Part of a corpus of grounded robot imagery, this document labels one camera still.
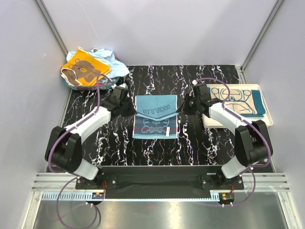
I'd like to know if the dark blue towel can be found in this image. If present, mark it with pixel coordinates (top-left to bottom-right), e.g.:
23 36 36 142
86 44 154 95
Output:
132 94 178 140

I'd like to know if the teal beige Doraemon towel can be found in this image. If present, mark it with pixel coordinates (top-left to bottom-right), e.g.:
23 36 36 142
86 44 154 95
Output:
208 84 266 119

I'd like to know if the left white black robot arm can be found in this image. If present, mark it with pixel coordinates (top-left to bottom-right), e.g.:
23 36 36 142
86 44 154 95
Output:
45 83 135 189

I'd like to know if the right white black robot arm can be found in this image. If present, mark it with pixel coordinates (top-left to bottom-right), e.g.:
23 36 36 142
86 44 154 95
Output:
177 83 273 189

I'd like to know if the light blue towel in basket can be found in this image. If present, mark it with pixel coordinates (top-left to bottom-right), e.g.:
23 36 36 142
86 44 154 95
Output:
78 47 130 79

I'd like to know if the white square tray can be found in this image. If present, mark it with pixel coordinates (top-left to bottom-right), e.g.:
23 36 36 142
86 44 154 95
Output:
202 84 273 128

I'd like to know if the yellow towel in basket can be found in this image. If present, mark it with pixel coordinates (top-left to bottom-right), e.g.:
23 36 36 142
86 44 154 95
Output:
61 50 111 87

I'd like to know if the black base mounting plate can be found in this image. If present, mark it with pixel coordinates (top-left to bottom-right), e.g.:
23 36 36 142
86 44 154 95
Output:
75 166 244 200

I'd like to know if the left small circuit board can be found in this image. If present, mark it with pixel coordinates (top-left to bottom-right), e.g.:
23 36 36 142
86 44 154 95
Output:
91 192 105 199

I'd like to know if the small circuit board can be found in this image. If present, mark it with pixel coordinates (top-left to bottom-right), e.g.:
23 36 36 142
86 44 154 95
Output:
221 192 234 200
91 192 105 199

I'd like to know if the right small circuit board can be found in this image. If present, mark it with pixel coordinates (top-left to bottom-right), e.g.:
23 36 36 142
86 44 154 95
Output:
221 192 234 200

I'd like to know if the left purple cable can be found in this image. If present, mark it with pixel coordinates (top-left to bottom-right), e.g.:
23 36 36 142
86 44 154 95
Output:
47 73 114 227

